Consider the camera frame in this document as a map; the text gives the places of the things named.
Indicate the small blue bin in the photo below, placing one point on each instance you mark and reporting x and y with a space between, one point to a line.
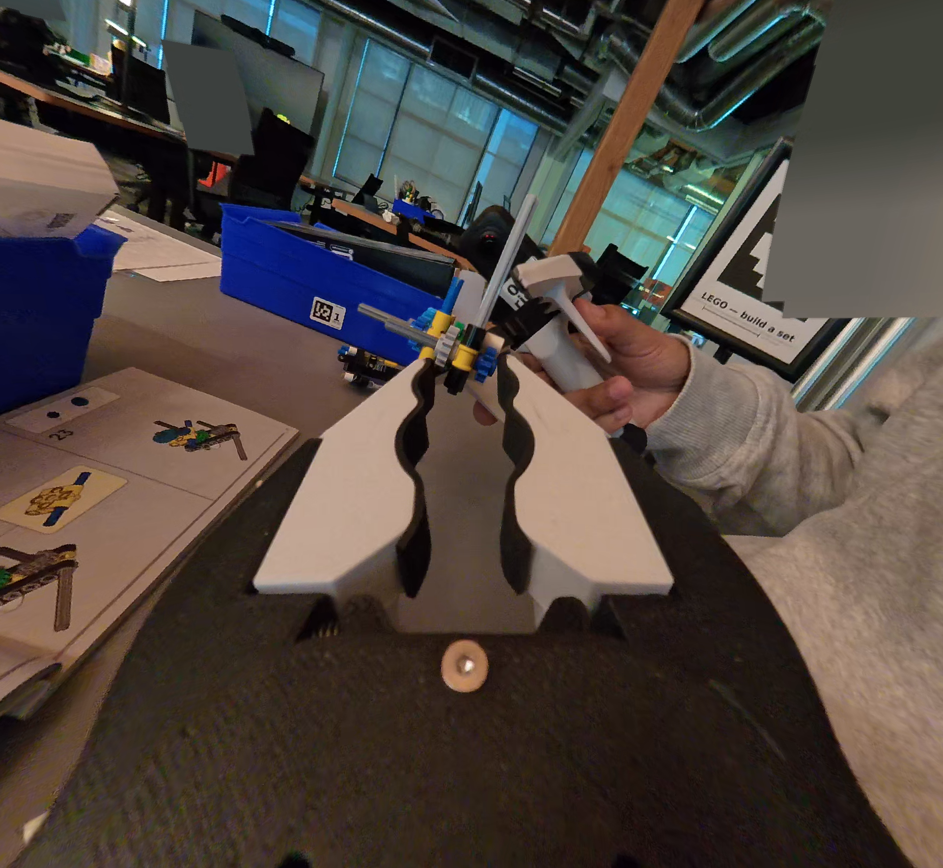
412 212

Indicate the framed marker sign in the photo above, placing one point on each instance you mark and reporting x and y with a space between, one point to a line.
744 278

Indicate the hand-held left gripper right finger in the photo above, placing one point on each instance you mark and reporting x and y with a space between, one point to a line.
589 514

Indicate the printed paper sheets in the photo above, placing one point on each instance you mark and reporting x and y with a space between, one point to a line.
162 249

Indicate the person's right hand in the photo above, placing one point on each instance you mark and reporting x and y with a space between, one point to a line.
648 367

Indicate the dark grey lego axle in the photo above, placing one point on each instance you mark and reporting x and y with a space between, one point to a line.
508 256

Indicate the person's right forearm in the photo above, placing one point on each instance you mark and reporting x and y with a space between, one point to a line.
759 433

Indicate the lego instruction booklet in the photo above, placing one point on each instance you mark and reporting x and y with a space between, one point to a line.
132 514

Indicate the yellow lego gear assembly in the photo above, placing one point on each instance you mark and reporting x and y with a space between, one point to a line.
460 356

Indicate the white packaging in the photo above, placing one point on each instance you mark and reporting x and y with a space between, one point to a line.
44 175

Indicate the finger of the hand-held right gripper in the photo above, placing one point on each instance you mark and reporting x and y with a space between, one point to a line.
527 326
552 271

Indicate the grey display board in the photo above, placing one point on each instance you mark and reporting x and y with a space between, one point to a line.
287 79

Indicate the wooden beam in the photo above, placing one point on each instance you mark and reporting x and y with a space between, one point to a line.
648 72

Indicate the black lego subassembly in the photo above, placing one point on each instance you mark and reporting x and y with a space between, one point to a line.
368 365

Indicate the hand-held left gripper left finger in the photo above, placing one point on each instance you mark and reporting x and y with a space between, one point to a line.
346 514

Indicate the blue plastic bin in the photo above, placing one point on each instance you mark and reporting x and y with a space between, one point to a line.
44 315
295 271

